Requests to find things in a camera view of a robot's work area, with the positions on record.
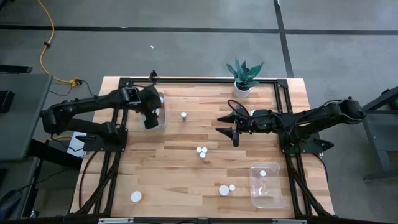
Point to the silver metal bracket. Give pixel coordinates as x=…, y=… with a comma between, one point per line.
x=115, y=221

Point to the clear plastic bin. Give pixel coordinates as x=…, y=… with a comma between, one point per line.
x=163, y=124
x=270, y=199

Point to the dark grey metal cart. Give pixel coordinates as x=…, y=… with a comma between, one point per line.
x=373, y=133

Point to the white sheet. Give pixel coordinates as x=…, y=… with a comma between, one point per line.
x=76, y=146

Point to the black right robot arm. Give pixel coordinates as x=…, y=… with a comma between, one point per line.
x=326, y=112

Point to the black clamp mount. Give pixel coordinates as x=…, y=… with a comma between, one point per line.
x=153, y=74

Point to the black device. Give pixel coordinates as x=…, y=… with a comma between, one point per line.
x=6, y=101

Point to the black beam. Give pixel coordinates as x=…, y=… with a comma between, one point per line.
x=56, y=155

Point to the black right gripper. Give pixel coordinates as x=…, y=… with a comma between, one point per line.
x=248, y=123

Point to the black aluminium table frame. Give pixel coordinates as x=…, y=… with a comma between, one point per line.
x=202, y=81

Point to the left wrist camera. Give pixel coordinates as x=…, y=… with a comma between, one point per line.
x=133, y=96

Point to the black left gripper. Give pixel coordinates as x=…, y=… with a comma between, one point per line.
x=150, y=99

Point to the black rounded object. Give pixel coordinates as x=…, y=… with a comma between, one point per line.
x=9, y=202

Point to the green object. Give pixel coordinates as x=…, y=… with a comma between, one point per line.
x=395, y=103

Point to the green plant in white pot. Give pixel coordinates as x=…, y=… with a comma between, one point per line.
x=242, y=91

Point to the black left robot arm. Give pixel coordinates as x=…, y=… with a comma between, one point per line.
x=93, y=102

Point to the black bar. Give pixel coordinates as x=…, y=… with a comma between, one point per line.
x=15, y=69

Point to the grey desk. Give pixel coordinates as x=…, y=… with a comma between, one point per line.
x=25, y=124

